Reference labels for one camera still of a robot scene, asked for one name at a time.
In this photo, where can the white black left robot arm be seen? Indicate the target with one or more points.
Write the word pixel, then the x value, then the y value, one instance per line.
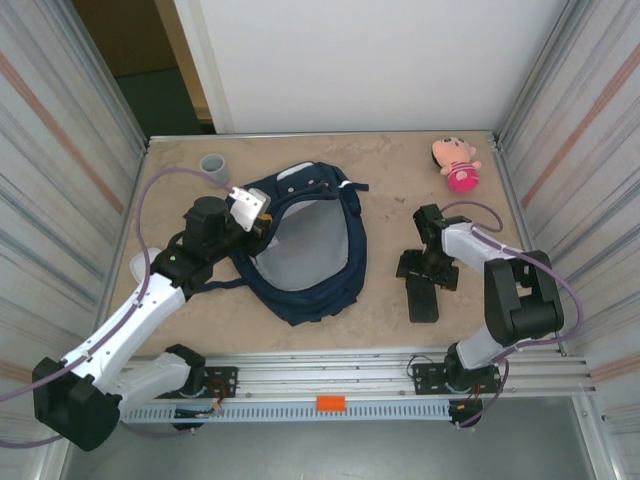
pixel 135 310

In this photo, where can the orange plastic block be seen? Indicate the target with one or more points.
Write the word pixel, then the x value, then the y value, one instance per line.
pixel 331 403

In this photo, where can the black pencil case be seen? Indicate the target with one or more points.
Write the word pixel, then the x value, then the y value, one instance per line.
pixel 424 305

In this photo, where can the aluminium mounting rail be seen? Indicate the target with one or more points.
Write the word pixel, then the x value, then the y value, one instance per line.
pixel 325 372

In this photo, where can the navy blue backpack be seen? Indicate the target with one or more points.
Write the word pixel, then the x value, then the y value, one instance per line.
pixel 320 295

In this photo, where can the white plastic dish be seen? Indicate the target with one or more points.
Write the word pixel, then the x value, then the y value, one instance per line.
pixel 136 265

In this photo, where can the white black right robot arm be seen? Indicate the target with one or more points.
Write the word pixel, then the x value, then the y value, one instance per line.
pixel 470 240

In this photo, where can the pink plush doll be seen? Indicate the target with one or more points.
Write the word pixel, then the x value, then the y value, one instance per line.
pixel 460 172

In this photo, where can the grey plastic cup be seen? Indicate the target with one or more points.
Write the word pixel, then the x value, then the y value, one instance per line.
pixel 215 167

